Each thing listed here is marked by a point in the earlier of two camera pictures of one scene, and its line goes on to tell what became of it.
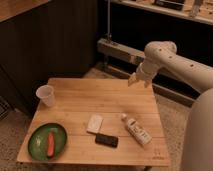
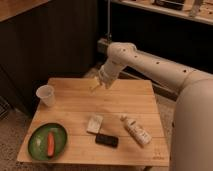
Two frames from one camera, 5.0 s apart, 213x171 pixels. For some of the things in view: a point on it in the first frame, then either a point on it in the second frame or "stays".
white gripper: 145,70 to 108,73
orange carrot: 50,144 stays
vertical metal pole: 108,19 stays
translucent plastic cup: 46,93 stays
